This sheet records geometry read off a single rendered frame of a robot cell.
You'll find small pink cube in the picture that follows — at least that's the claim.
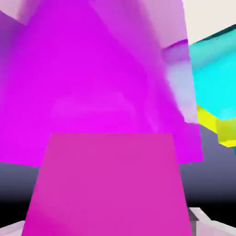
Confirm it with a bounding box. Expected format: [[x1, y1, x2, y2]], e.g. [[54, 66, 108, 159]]
[[20, 132, 194, 236]]

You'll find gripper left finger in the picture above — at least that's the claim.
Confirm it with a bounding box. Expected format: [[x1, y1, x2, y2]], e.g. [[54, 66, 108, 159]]
[[0, 220, 26, 236]]

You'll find large cyan box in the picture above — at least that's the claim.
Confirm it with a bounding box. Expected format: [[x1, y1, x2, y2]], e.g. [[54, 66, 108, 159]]
[[188, 24, 236, 122]]

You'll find small yellow cube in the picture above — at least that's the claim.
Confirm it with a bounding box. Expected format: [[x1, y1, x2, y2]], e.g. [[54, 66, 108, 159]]
[[196, 104, 236, 148]]

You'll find large magenta box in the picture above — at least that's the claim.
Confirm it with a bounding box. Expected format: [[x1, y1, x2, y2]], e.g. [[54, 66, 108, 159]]
[[0, 0, 204, 168]]

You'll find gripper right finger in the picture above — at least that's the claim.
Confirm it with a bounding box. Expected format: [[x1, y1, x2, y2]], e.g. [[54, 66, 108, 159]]
[[187, 206, 236, 236]]

